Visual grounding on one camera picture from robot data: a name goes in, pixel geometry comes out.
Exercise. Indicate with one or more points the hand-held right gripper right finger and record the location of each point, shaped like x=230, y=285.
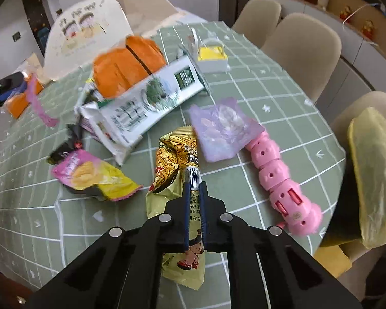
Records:
x=204, y=219

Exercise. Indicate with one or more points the small white yellow box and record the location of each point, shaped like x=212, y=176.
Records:
x=212, y=61

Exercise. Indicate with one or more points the green checked tablecloth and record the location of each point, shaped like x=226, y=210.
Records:
x=276, y=80

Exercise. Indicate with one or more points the orange plastic bag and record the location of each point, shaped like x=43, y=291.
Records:
x=122, y=67

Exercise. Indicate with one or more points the pink yellow snack packet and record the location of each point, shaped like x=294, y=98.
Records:
x=83, y=173

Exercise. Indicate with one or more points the beige chair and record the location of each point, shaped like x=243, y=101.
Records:
x=148, y=3
x=302, y=48
x=260, y=16
x=344, y=116

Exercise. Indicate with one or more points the orange snack packet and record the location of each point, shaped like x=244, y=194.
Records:
x=19, y=106

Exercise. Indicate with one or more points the white cartoon paper box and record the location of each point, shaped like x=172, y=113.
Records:
x=80, y=38

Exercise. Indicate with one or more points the white green printed package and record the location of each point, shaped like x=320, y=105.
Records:
x=138, y=106

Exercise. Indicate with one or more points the yellow noodle snack packet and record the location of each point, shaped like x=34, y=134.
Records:
x=170, y=154

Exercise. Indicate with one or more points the yellow seat cushion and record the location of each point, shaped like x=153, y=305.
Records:
x=331, y=260

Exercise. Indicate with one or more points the wooden wall shelf cabinet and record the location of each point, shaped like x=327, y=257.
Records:
x=357, y=58

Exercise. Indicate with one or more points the black red snack wrapper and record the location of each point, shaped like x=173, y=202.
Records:
x=64, y=149

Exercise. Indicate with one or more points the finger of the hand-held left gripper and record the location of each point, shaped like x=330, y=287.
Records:
x=6, y=94

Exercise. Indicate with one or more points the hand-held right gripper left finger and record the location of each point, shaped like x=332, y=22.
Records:
x=186, y=219

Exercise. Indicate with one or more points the wall switch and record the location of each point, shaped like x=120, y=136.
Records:
x=16, y=36

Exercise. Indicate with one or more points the pink wrapper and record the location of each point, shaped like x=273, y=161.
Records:
x=41, y=109

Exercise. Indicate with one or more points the purple translucent packet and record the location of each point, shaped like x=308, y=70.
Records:
x=222, y=128

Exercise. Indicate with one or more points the red seated figurine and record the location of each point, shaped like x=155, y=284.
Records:
x=368, y=29
x=346, y=14

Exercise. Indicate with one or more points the pink toy caterpillar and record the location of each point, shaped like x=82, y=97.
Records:
x=276, y=173

